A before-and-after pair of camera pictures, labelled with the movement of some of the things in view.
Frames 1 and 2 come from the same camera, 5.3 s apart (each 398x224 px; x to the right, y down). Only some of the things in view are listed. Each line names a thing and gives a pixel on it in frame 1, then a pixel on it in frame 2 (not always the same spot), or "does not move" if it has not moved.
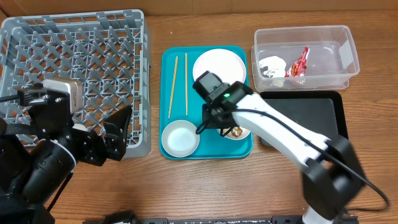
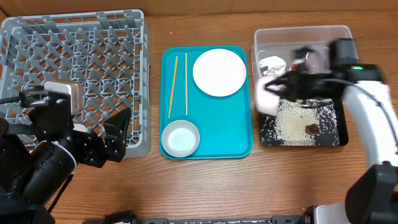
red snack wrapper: [298, 69] does not move
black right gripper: [206, 114] -> [291, 83]
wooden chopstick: [186, 83] does not move
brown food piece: [236, 131] -> [311, 129]
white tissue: [276, 67] does not move
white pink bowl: [244, 134] -> [267, 102]
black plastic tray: [322, 111] does not move
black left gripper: [115, 139] does not move
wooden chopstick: [173, 89] does not move
